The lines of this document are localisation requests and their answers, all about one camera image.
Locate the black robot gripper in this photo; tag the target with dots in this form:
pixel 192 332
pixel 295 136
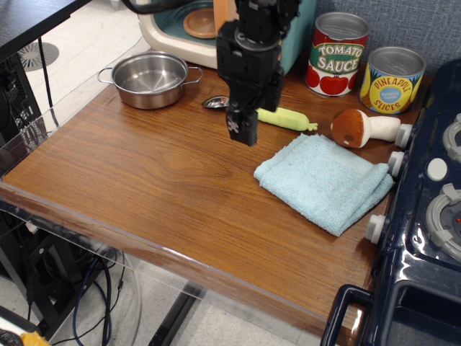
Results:
pixel 254 77

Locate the light blue towel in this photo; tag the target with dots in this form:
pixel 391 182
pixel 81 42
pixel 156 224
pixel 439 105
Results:
pixel 324 182

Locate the plush brown mushroom toy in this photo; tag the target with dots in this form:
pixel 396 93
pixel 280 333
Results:
pixel 352 128

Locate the pineapple slices can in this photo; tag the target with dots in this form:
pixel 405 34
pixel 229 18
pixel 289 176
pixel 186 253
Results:
pixel 391 80

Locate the tomato sauce can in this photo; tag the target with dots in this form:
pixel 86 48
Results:
pixel 338 44

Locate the black desk at left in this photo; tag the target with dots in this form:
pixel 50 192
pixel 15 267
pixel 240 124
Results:
pixel 22 22

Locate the teal toy microwave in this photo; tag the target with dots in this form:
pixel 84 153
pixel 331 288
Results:
pixel 164 31

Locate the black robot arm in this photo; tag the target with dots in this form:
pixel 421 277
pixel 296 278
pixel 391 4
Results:
pixel 258 18

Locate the dark blue toy stove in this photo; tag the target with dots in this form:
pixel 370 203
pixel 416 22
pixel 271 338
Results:
pixel 415 294

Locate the small steel pot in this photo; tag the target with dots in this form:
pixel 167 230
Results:
pixel 150 80

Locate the spoon with green handle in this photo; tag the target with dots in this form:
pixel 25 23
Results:
pixel 281 117

